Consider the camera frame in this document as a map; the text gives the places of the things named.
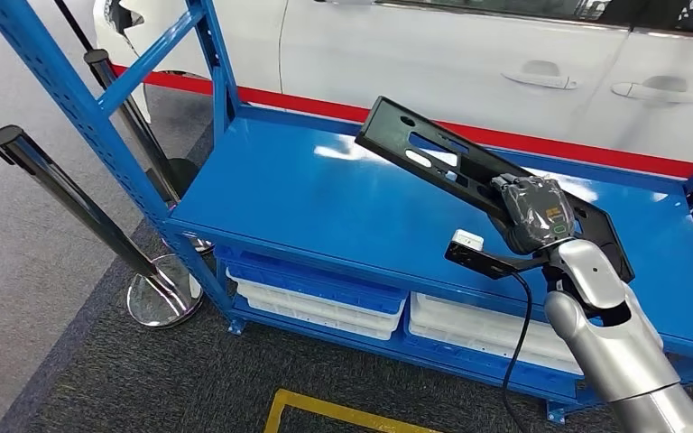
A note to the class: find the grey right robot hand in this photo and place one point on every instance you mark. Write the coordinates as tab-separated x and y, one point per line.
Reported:
535	215

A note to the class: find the black plastic panel part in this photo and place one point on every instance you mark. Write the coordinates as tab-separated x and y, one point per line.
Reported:
394	131

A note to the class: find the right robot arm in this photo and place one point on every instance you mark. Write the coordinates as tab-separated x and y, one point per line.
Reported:
615	358

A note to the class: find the blue steel shelf rack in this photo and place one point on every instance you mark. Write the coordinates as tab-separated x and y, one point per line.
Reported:
322	197

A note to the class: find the white plastic tray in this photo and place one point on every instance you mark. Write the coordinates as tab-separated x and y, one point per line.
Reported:
346	330
502	352
472	317
298	308

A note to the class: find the white car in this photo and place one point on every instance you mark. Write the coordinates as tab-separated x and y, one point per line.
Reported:
412	54

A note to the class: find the blue plastic tray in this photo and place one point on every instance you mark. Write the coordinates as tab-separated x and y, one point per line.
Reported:
322	290

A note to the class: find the red barrier belt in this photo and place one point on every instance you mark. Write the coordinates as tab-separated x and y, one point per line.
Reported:
298	101

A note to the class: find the yellow floor tape frame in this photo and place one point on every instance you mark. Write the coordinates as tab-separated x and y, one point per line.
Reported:
334	411

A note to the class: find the chrome stanchion post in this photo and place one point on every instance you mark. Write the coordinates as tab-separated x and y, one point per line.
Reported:
65	191
122	101

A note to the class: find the thin black stanchion post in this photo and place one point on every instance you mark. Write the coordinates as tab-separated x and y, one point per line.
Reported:
74	27

